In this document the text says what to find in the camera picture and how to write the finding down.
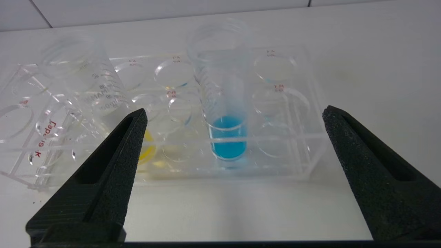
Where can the test tube with yellow pigment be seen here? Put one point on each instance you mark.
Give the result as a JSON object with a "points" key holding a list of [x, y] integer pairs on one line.
{"points": [[86, 75]]}

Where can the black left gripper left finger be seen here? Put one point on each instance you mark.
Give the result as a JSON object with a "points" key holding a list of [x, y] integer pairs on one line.
{"points": [[103, 193]]}

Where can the clear acrylic test tube rack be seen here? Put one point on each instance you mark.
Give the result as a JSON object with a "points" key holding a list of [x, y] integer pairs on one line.
{"points": [[293, 165]]}

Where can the test tube with blue pigment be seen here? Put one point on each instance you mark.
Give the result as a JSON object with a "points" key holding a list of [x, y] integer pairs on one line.
{"points": [[227, 141]]}

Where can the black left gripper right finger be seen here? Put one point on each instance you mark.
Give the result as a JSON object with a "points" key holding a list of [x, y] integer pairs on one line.
{"points": [[379, 186]]}

